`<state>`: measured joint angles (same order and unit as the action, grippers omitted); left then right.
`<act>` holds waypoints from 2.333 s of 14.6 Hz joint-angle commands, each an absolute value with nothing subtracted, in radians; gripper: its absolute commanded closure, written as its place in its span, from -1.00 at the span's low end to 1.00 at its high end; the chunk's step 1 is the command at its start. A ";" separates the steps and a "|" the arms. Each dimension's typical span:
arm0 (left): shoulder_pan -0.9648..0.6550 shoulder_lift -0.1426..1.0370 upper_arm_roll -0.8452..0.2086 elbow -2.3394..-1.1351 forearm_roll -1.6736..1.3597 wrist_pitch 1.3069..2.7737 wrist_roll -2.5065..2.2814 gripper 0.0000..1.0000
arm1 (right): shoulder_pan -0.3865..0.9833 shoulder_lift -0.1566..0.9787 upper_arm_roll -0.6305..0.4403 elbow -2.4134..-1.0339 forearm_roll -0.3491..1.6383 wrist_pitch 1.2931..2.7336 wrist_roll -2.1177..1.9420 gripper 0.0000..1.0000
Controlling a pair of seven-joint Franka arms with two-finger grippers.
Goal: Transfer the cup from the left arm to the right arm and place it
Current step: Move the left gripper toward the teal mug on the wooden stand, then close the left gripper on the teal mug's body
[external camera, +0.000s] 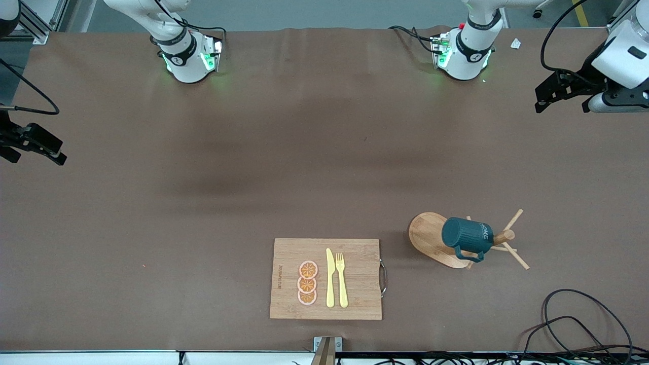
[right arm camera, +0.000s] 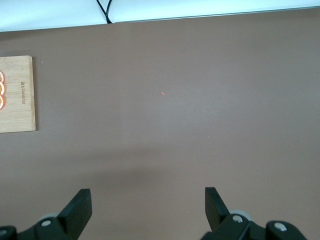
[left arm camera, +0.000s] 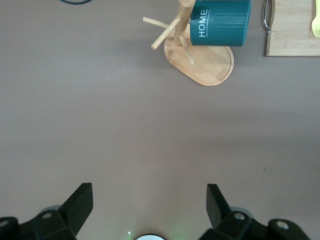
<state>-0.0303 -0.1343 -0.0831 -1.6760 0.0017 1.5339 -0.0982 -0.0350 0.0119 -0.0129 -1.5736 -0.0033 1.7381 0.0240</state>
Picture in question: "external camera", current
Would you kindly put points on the brown table cover sheet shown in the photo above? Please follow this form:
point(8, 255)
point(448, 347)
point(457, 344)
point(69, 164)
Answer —
point(152, 203)

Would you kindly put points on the orange slice toy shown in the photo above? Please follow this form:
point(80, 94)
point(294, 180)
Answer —
point(307, 285)
point(307, 298)
point(308, 268)

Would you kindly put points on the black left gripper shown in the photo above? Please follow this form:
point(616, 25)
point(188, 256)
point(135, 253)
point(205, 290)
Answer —
point(581, 82)

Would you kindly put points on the yellow plastic fork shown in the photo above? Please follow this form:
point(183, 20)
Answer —
point(342, 289)

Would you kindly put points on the small white paper scrap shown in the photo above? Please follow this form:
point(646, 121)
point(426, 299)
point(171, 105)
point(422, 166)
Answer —
point(515, 43)

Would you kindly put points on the dark teal ribbed mug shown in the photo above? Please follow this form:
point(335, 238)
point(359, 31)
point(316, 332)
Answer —
point(466, 237)

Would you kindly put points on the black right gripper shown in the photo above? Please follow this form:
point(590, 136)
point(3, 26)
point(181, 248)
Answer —
point(6, 135)

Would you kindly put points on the office chair caster leg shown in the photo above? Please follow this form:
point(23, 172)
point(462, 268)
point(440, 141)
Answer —
point(537, 12)

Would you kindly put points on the yellow plastic knife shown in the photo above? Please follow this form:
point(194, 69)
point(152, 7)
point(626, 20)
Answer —
point(330, 284)

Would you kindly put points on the metal mount bracket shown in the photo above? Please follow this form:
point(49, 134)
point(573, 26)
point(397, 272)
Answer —
point(327, 345)

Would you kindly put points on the bamboo cutting board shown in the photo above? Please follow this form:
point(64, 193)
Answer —
point(360, 284)

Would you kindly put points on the wooden mug tree stand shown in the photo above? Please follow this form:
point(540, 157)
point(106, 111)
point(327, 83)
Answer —
point(431, 238)

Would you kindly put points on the aluminium frame profile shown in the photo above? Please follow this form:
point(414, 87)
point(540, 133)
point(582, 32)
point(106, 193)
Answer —
point(35, 28)
point(622, 16)

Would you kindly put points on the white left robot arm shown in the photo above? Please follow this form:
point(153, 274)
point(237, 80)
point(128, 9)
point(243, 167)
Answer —
point(466, 56)

